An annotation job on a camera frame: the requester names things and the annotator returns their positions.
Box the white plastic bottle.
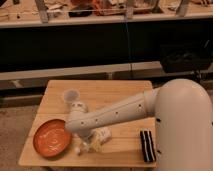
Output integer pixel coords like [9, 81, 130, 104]
[74, 127, 112, 155]

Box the orange plate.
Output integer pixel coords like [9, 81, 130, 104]
[33, 119, 72, 158]

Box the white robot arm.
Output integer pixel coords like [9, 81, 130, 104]
[66, 79, 213, 171]

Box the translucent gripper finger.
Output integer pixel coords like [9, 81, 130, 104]
[80, 142, 90, 152]
[91, 138, 102, 152]

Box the black box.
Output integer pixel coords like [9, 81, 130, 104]
[159, 43, 213, 73]

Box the translucent plastic cup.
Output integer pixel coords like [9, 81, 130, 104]
[62, 89, 79, 110]

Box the wooden table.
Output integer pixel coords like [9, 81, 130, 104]
[19, 80, 155, 168]

